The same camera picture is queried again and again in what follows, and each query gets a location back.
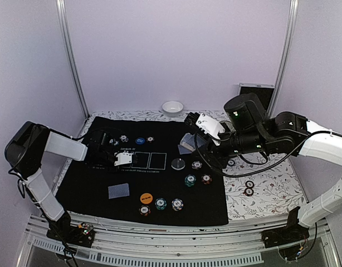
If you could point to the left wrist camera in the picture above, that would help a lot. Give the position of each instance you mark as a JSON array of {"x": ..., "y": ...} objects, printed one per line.
[{"x": 123, "y": 158}]

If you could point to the orange big blind button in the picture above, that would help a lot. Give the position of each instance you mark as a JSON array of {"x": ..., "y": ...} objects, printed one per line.
[{"x": 146, "y": 198}]

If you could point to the green chip stack front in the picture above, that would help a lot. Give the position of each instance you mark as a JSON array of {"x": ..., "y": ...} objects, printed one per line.
[{"x": 160, "y": 203}]

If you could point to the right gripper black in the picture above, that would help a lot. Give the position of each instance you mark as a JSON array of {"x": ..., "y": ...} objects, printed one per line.
[{"x": 218, "y": 160}]

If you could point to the black poker mat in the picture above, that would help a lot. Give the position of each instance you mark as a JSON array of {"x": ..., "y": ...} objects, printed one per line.
[{"x": 84, "y": 189}]

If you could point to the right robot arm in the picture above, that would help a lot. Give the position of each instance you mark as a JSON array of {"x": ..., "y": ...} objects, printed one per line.
[{"x": 288, "y": 133}]

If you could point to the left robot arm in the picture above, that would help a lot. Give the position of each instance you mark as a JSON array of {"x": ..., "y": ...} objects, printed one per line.
[{"x": 27, "y": 149}]

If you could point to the blue small blind button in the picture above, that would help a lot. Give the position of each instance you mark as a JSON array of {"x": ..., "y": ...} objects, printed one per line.
[{"x": 140, "y": 141}]

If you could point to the red black stack front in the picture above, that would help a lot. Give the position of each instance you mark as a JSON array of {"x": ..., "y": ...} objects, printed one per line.
[{"x": 144, "y": 210}]

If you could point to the dealt cards front player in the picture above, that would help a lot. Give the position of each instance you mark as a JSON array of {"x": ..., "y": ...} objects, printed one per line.
[{"x": 118, "y": 191}]

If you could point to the blue playing card deck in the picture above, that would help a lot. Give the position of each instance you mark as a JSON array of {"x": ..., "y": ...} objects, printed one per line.
[{"x": 186, "y": 145}]

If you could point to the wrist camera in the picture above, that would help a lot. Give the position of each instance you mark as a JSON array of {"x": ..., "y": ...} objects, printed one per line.
[
  {"x": 205, "y": 123},
  {"x": 123, "y": 158}
]

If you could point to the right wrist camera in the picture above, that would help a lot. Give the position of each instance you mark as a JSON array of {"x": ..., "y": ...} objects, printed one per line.
[{"x": 205, "y": 123}]

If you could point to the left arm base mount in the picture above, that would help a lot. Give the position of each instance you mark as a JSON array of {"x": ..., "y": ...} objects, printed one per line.
[{"x": 72, "y": 232}]

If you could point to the blue fifty chips row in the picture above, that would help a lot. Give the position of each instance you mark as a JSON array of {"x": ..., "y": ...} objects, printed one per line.
[{"x": 114, "y": 142}]

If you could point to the white ceramic bowl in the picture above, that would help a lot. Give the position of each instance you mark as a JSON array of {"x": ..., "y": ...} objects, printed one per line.
[{"x": 172, "y": 108}]

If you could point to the red black chip stack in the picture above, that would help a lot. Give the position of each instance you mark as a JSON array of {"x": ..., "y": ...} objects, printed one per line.
[{"x": 249, "y": 185}]

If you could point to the floral tablecloth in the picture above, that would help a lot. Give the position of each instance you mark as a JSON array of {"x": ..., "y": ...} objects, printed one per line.
[{"x": 276, "y": 191}]

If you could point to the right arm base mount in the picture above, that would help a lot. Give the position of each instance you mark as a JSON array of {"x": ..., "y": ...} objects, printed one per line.
[{"x": 291, "y": 232}]

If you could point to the clear acrylic dealer button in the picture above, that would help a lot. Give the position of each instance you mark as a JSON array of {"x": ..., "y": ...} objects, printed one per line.
[{"x": 178, "y": 164}]

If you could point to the blue peach stack front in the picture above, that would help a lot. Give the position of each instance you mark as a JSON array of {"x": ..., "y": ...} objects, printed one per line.
[{"x": 177, "y": 204}]

